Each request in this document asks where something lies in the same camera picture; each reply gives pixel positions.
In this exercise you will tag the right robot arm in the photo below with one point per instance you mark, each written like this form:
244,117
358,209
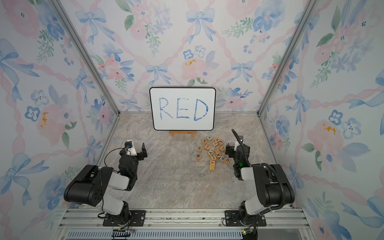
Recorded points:
273,189

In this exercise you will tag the right aluminium corner post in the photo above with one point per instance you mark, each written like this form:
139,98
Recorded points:
307,14

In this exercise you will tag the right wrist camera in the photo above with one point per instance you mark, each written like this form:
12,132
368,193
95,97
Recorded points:
244,149

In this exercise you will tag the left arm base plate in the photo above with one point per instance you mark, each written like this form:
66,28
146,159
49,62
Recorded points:
131,218

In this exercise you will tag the wooden block letter D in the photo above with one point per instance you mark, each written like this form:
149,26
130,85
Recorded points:
227,161

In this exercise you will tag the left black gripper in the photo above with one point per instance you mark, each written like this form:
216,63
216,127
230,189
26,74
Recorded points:
139,153

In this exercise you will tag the white dry-erase board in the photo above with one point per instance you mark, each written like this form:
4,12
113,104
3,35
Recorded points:
183,108

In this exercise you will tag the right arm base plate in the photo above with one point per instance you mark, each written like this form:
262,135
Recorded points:
233,218

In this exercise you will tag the aluminium mounting rail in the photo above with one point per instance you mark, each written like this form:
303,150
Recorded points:
184,224

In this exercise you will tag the small wooden easel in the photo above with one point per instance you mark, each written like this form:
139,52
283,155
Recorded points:
173,133

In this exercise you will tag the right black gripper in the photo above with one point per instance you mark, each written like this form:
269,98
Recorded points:
233,151

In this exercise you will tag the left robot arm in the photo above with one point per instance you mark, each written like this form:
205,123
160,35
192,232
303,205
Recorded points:
90,186

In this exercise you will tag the aluminium corner post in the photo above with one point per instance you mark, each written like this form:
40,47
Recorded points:
307,14
68,25

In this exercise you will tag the wooden block letter P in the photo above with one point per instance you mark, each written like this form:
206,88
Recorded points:
222,159

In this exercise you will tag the left aluminium corner post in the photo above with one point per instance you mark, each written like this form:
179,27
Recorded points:
68,25

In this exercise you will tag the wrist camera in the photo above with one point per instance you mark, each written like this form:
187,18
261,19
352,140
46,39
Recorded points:
129,148
244,149

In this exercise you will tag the wooden block letter B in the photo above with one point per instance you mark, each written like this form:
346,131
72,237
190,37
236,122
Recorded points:
207,147

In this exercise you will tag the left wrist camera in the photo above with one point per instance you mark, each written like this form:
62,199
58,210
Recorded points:
129,148

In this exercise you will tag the wooden block letter R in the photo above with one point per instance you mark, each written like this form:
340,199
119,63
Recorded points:
198,157

